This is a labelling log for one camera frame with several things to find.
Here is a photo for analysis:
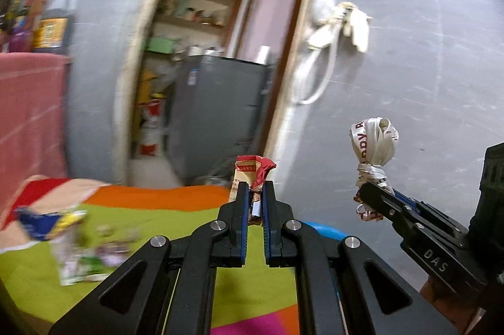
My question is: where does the purple packet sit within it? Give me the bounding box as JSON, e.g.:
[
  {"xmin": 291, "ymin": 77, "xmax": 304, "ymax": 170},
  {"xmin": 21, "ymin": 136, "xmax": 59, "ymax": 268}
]
[{"xmin": 10, "ymin": 20, "xmax": 33, "ymax": 53}]

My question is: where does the grey metal appliance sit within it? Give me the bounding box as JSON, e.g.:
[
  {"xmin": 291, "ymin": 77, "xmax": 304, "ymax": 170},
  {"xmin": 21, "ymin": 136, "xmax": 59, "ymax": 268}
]
[{"xmin": 167, "ymin": 55, "xmax": 276, "ymax": 187}]

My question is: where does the wooden wall shelf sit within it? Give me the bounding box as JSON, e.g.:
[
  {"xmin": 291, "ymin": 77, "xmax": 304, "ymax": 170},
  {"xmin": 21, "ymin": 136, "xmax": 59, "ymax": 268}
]
[{"xmin": 152, "ymin": 0, "xmax": 253, "ymax": 52}]

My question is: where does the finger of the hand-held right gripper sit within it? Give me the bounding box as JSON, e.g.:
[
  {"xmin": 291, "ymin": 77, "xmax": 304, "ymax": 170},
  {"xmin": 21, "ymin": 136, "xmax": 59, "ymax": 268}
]
[
  {"xmin": 392, "ymin": 189, "xmax": 470, "ymax": 241},
  {"xmin": 359, "ymin": 181, "xmax": 491, "ymax": 290}
]

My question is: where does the white hose loop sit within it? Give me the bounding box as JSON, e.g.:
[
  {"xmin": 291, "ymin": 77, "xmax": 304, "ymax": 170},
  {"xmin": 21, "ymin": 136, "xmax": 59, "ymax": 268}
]
[{"xmin": 293, "ymin": 26, "xmax": 339, "ymax": 105}]

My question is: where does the large dark oil bottle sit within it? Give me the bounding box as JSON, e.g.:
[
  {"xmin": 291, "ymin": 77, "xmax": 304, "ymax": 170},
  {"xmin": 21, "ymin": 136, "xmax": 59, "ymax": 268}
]
[{"xmin": 33, "ymin": 0, "xmax": 76, "ymax": 54}]

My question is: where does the brown wooden door frame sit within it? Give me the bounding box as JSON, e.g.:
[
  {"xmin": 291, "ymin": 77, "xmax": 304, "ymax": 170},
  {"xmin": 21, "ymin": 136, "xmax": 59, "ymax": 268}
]
[{"xmin": 224, "ymin": 0, "xmax": 327, "ymax": 162}]

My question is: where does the pink checked cloth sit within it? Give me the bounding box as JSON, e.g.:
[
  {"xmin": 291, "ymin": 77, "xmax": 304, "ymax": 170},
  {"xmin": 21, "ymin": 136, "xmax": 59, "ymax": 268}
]
[{"xmin": 0, "ymin": 52, "xmax": 73, "ymax": 225}]

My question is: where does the white red-print sack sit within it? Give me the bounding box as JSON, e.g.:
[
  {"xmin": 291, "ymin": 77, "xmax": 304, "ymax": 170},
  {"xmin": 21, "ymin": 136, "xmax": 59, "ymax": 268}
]
[{"xmin": 136, "ymin": 96, "xmax": 166, "ymax": 158}]

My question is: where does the red beige snack wrapper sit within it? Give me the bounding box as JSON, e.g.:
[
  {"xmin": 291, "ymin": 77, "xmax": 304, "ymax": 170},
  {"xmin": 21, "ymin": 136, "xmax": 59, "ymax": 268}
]
[{"xmin": 228, "ymin": 155, "xmax": 277, "ymax": 227}]

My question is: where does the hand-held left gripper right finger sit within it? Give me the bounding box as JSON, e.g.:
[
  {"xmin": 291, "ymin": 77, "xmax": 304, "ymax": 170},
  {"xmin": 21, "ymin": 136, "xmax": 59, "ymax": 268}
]
[{"xmin": 262, "ymin": 181, "xmax": 458, "ymax": 335}]

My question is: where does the dark purple wrapper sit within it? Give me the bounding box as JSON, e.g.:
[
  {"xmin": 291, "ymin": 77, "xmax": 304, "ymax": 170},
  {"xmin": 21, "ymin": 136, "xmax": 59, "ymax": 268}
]
[{"xmin": 98, "ymin": 240, "xmax": 131, "ymax": 267}]

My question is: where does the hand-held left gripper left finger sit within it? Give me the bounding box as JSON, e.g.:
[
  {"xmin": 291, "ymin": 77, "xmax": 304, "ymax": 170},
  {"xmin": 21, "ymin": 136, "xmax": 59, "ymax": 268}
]
[{"xmin": 49, "ymin": 181, "xmax": 250, "ymax": 335}]

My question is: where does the white red-print wrapper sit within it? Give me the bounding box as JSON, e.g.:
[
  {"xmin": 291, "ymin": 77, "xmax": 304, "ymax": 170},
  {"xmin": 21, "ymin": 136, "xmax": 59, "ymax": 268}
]
[{"xmin": 348, "ymin": 117, "xmax": 399, "ymax": 222}]

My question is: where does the green white wrapper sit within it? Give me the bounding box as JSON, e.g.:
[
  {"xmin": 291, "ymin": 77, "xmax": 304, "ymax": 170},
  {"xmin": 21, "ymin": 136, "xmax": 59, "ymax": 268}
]
[{"xmin": 51, "ymin": 222, "xmax": 109, "ymax": 286}]

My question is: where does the green orange colourful blanket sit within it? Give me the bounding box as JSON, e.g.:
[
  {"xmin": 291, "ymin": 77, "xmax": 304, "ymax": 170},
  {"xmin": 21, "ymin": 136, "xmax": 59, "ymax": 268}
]
[{"xmin": 0, "ymin": 177, "xmax": 301, "ymax": 335}]

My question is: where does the blue plastic bin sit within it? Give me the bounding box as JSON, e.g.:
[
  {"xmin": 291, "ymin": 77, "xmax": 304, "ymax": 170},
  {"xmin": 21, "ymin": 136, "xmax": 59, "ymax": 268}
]
[{"xmin": 298, "ymin": 222, "xmax": 344, "ymax": 242}]

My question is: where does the white hanging cloth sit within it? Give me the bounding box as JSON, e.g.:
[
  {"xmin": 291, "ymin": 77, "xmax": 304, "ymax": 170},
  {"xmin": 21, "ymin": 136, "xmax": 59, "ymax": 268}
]
[{"xmin": 309, "ymin": 1, "xmax": 373, "ymax": 53}]

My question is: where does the blue yellow snack packet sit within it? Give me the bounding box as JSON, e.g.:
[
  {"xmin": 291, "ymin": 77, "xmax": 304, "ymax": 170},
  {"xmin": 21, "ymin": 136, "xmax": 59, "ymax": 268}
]
[{"xmin": 16, "ymin": 207, "xmax": 88, "ymax": 242}]

